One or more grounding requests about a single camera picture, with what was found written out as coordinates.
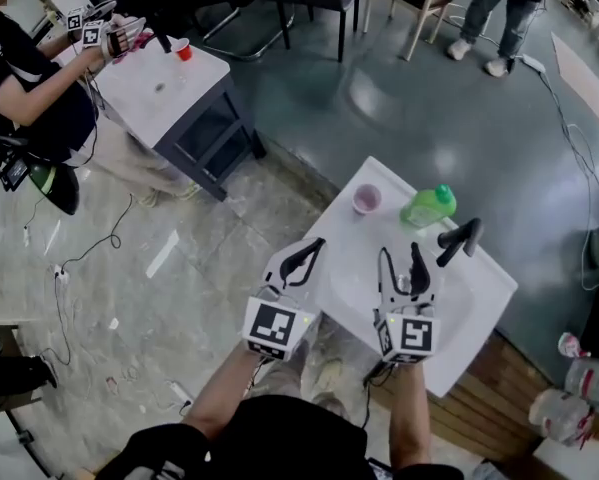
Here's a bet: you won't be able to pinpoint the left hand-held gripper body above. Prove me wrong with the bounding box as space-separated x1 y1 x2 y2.
242 240 326 362

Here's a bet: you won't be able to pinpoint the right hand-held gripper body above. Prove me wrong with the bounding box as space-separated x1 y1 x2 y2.
372 250 441 366

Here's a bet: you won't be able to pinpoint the person's left forearm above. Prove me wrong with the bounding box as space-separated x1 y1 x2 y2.
180 341 281 440

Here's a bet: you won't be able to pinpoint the person's right forearm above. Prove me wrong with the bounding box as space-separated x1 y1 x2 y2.
386 358 433 471

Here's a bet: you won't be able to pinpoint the white sink counter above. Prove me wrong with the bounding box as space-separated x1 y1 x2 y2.
302 155 520 399

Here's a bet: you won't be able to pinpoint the black faucet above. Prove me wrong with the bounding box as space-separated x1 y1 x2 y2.
437 217 483 269

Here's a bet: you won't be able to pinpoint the person's beige trousers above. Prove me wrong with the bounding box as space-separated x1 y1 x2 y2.
246 312 353 419

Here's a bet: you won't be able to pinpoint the green detergent bottle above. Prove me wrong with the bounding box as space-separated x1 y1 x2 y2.
399 183 458 230

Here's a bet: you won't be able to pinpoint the person's shoe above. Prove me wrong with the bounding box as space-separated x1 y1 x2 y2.
314 356 346 390

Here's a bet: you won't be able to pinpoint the pink plastic cup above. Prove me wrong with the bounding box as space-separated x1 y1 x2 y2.
352 183 383 216

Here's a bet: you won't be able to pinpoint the wooden base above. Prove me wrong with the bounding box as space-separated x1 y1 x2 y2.
426 330 555 465

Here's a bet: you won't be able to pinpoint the long white power strip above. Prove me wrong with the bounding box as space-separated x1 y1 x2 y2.
164 378 194 415

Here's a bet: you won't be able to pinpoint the person's black shirt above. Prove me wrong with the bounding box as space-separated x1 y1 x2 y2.
94 394 466 480

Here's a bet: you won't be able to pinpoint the pack of plastic water bottles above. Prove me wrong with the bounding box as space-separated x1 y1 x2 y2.
528 331 599 445

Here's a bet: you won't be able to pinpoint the black cantilever chair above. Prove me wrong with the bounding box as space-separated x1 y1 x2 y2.
188 0 296 63

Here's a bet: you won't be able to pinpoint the cardboard sheet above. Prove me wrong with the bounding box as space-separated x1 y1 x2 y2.
550 31 599 125

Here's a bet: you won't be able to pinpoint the black stand pole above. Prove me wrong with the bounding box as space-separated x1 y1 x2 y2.
146 10 174 54

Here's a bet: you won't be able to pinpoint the wooden chair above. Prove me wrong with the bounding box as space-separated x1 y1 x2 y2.
362 0 454 63

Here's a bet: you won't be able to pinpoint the black battery box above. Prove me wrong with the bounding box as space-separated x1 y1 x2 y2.
0 156 31 193

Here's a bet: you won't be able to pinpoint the black cable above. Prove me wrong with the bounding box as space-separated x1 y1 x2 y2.
58 193 136 272

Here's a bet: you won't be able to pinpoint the white cable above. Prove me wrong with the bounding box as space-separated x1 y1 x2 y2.
532 67 599 292

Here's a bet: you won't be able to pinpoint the white table with dark frame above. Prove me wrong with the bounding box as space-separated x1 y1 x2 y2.
53 37 268 203

